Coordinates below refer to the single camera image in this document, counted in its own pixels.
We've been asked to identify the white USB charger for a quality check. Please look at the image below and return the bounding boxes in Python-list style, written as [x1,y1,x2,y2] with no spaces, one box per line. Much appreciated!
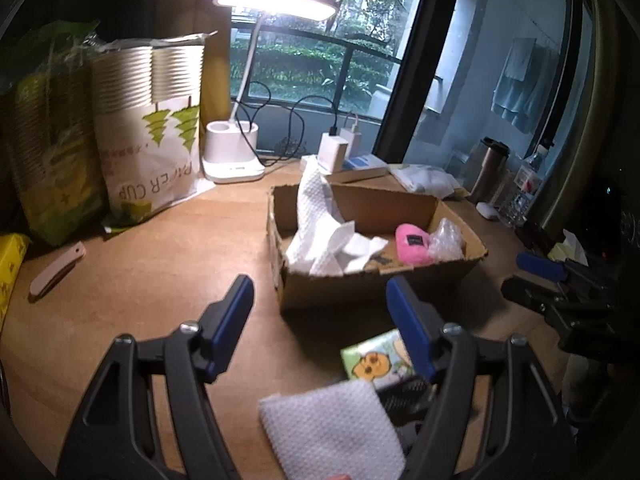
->
[317,132,348,174]

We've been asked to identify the white power strip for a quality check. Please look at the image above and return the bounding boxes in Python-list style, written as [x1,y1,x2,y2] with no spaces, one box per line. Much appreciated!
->
[299,153,391,184]

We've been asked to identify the pink fluffy plush item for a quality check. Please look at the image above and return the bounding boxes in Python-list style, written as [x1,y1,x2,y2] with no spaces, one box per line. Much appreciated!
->
[395,223,433,266]

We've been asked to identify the white plug adapter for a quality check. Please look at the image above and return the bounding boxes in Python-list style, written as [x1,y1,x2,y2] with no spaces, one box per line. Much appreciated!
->
[340,112,361,159]

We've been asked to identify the hanging blue towel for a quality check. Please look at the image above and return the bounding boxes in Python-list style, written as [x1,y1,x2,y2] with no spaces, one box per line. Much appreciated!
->
[491,38,558,133]

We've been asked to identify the yellow package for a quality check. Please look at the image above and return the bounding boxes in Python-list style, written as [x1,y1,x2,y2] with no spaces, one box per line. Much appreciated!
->
[0,233,30,330]

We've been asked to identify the steel thermos mug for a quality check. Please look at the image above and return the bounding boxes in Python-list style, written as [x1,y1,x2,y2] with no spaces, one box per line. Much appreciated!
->
[470,136,510,204]

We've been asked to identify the green paper cup bag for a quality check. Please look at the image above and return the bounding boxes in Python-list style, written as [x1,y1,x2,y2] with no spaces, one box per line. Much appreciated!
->
[1,21,106,246]

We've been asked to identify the black charging cable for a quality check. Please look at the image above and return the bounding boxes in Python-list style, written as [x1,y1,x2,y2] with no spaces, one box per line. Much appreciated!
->
[231,80,343,167]

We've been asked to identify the bubble wrap piece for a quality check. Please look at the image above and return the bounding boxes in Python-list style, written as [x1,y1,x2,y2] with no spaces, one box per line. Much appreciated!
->
[427,218,465,263]

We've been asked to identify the clear plastic water bottle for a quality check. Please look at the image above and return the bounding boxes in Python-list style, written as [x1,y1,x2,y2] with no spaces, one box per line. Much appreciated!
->
[498,144,548,228]

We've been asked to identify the cartoon tissue packet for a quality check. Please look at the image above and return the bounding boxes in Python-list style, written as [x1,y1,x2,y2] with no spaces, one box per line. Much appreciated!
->
[341,330,414,390]

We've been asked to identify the white folding knife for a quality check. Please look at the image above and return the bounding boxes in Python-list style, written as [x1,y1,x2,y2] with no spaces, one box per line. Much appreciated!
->
[28,242,87,301]

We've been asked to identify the white textured paper towel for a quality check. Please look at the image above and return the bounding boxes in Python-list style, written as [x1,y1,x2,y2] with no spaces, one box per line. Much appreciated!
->
[285,162,388,278]

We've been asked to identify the paper cup sleeve bag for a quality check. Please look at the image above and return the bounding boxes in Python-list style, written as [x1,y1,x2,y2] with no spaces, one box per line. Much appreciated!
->
[91,32,215,234]

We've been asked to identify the white desk lamp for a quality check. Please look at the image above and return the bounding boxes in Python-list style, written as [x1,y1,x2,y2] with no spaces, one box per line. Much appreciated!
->
[200,0,338,184]

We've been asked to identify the white wipes pack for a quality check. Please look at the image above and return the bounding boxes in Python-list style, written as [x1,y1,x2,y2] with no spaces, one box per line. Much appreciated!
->
[390,165,462,200]

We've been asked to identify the white textured cloth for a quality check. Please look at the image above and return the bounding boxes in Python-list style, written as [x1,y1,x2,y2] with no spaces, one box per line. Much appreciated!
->
[258,380,406,479]

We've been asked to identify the brown cardboard box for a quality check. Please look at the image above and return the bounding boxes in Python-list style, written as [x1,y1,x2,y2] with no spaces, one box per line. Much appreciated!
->
[267,184,488,312]

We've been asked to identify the white earbuds case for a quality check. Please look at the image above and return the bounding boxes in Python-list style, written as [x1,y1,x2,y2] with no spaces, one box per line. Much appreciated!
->
[475,202,499,221]

